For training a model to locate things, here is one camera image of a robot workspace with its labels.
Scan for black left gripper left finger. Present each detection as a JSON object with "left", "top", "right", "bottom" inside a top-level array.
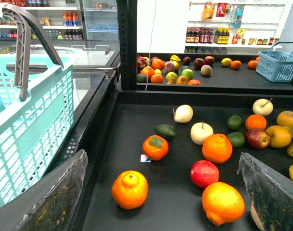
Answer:
[{"left": 15, "top": 150, "right": 88, "bottom": 231}]

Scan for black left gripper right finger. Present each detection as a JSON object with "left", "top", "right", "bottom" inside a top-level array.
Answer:
[{"left": 238, "top": 152, "right": 293, "bottom": 231}]

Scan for light teal plastic basket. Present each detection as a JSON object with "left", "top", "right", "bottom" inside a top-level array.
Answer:
[{"left": 0, "top": 54, "right": 75, "bottom": 207}]

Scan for grey basket handle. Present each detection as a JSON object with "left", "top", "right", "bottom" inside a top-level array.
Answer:
[{"left": 0, "top": 3, "right": 63, "bottom": 101}]

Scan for far orange beside lemon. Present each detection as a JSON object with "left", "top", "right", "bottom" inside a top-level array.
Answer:
[{"left": 230, "top": 60, "right": 242, "bottom": 70}]

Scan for knobbed orange front centre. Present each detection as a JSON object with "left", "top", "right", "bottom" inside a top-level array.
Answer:
[{"left": 202, "top": 182, "right": 245, "bottom": 226}]

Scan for knobbed orange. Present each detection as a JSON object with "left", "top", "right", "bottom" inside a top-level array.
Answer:
[
  {"left": 111, "top": 170, "right": 148, "bottom": 210},
  {"left": 202, "top": 182, "right": 245, "bottom": 226}
]

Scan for yellow orange persimmon fruit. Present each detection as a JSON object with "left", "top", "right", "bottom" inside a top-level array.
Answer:
[{"left": 266, "top": 125, "right": 292, "bottom": 148}]

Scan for red yellow apple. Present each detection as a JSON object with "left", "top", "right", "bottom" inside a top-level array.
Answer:
[{"left": 244, "top": 128, "right": 271, "bottom": 150}]

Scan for brown kiwi far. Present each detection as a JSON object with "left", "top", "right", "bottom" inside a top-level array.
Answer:
[{"left": 282, "top": 126, "right": 293, "bottom": 138}]

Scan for green lime front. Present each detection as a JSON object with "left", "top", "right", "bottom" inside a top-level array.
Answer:
[{"left": 227, "top": 132, "right": 245, "bottom": 148}]

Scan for green lime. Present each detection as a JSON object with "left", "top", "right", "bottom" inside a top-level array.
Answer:
[
  {"left": 227, "top": 115, "right": 242, "bottom": 130},
  {"left": 227, "top": 132, "right": 245, "bottom": 148}
]

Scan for red pomegranate fruit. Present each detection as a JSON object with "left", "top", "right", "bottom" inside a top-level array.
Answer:
[{"left": 190, "top": 160, "right": 219, "bottom": 189}]

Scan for large round orange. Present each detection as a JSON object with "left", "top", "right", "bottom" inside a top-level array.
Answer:
[{"left": 202, "top": 133, "right": 233, "bottom": 164}]

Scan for knobbed orange front left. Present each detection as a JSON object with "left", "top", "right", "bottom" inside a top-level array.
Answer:
[{"left": 111, "top": 170, "right": 148, "bottom": 210}]

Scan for small round orange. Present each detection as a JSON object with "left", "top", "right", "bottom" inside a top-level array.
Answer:
[{"left": 245, "top": 114, "right": 267, "bottom": 130}]

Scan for golden pear apple back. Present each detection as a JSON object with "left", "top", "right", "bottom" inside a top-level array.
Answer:
[{"left": 277, "top": 111, "right": 293, "bottom": 129}]

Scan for green lime back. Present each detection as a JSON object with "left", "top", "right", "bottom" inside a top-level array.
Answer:
[{"left": 227, "top": 115, "right": 242, "bottom": 130}]

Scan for white pear back right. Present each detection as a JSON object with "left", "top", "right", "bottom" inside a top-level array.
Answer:
[{"left": 252, "top": 99, "right": 273, "bottom": 116}]

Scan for white pear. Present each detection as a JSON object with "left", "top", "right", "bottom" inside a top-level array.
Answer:
[
  {"left": 252, "top": 99, "right": 273, "bottom": 116},
  {"left": 190, "top": 122, "right": 214, "bottom": 145}
]

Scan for white pear centre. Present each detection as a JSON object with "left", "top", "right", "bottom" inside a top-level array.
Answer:
[{"left": 190, "top": 122, "right": 214, "bottom": 145}]

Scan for small white blue label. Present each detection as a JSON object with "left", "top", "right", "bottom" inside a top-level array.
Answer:
[{"left": 140, "top": 154, "right": 151, "bottom": 163}]

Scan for orange persimmon green leaf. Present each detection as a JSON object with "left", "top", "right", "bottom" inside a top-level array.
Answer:
[{"left": 142, "top": 135, "right": 169, "bottom": 161}]

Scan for white pear lying sideways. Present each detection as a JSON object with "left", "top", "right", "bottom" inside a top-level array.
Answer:
[{"left": 173, "top": 104, "right": 193, "bottom": 123}]

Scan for dark green avocado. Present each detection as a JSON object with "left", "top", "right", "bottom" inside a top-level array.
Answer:
[{"left": 155, "top": 124, "right": 177, "bottom": 141}]

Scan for blue plastic basket far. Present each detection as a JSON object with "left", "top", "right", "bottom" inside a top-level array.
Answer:
[{"left": 256, "top": 41, "right": 293, "bottom": 82}]

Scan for far orange near basket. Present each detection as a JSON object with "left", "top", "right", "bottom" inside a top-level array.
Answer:
[{"left": 247, "top": 60, "right": 258, "bottom": 70}]

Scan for far peach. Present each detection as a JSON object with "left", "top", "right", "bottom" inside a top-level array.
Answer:
[{"left": 201, "top": 64, "right": 212, "bottom": 76}]

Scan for far green apple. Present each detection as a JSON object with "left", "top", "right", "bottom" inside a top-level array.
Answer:
[{"left": 181, "top": 69, "right": 194, "bottom": 81}]

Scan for far dark red apple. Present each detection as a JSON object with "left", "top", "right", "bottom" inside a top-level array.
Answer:
[{"left": 204, "top": 56, "right": 215, "bottom": 66}]

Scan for yellow label bottles row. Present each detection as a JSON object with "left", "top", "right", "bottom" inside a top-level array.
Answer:
[{"left": 214, "top": 27, "right": 230, "bottom": 44}]

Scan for dark sauce bottles row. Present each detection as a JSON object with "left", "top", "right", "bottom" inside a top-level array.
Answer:
[{"left": 185, "top": 27, "right": 214, "bottom": 44}]

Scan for red snack bag hanging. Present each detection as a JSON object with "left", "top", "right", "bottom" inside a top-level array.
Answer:
[{"left": 216, "top": 2, "right": 227, "bottom": 17}]

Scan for orange snack bag hanging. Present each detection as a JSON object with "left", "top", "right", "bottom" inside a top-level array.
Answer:
[{"left": 202, "top": 1, "right": 215, "bottom": 20}]

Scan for black shelf upright post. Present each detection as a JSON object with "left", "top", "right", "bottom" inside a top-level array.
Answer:
[{"left": 116, "top": 0, "right": 138, "bottom": 91}]

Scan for white cable hanging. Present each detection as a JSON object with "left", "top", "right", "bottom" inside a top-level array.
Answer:
[{"left": 145, "top": 0, "right": 157, "bottom": 91}]

